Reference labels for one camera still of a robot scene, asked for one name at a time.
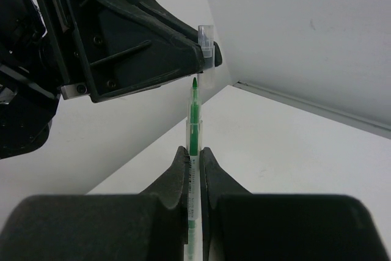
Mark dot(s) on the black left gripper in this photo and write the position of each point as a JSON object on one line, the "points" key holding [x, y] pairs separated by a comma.
{"points": [[31, 81]]}

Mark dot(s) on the small white cap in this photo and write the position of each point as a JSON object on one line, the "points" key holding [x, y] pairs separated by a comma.
{"points": [[206, 43]]}

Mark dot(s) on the green pen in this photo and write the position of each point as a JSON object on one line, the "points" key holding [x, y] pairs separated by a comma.
{"points": [[193, 146]]}

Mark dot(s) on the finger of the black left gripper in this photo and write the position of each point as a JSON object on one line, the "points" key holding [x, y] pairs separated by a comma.
{"points": [[117, 47]]}

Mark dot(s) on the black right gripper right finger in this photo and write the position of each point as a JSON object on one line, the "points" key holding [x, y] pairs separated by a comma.
{"points": [[240, 225]]}

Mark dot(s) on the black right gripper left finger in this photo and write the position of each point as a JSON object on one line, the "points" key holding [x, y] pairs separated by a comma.
{"points": [[150, 225]]}

